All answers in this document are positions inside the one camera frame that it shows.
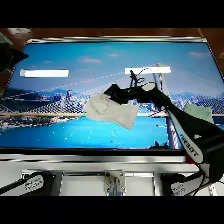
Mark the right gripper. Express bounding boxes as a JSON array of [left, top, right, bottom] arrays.
[[103, 83, 144, 105]]

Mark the pale grey garment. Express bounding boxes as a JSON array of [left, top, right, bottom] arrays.
[[82, 92, 140, 131]]

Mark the pale green garment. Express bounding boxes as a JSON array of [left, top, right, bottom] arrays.
[[183, 103, 215, 125]]

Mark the silver frame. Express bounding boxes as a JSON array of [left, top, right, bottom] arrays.
[[0, 152, 224, 197]]

